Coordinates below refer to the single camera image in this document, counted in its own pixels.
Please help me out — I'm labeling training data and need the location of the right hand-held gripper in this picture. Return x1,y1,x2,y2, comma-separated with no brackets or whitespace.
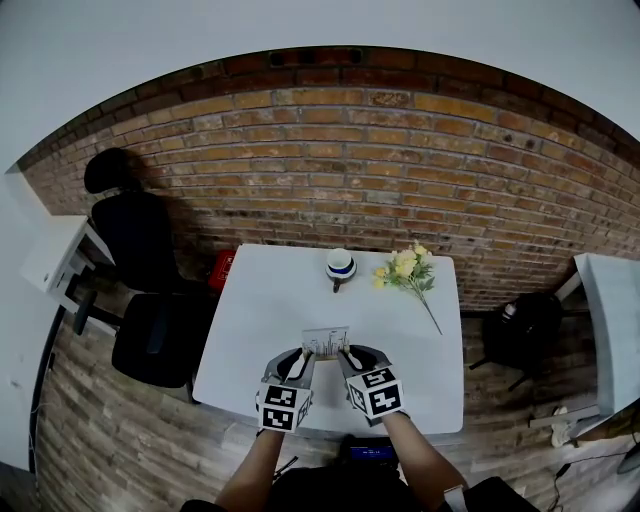
337,345,412,428

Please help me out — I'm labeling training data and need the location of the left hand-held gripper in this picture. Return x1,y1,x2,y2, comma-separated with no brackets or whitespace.
254,348,318,433

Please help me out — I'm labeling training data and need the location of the clear test tube rack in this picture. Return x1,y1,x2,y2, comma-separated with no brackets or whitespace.
301,325,352,363

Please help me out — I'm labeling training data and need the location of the person's left forearm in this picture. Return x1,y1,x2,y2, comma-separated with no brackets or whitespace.
214,428,287,509

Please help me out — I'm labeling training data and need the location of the person's right forearm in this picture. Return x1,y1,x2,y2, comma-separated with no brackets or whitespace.
382,412,469,501

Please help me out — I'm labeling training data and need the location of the black device with blue screen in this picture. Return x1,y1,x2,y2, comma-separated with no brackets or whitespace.
343,435,400,464

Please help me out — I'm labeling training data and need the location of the white blue-striped cup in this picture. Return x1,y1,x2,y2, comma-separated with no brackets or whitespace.
324,247,359,295

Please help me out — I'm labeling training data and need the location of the yellow artificial flower bouquet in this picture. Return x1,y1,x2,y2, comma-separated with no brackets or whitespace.
372,240,445,337

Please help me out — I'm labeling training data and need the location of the red box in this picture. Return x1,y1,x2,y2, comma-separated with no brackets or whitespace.
207,249,238,292

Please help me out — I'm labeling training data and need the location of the person's black shirt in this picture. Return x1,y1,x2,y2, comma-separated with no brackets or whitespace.
179,466,544,512

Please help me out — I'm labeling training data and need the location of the black backpack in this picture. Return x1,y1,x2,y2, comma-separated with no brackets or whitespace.
468,291,564,392

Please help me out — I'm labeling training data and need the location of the black office chair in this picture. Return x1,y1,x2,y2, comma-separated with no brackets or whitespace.
73,147,222,397

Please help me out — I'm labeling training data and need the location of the pale blue-topped white table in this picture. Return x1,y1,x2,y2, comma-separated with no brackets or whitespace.
528,252,640,442

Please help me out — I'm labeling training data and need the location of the small white side table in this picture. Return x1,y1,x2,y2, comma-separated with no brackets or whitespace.
18,214,119,337

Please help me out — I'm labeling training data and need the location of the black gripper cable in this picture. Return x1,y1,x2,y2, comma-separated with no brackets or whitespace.
271,455,300,482

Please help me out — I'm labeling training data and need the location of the long black floor cable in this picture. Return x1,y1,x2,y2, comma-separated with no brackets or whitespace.
551,461,572,507

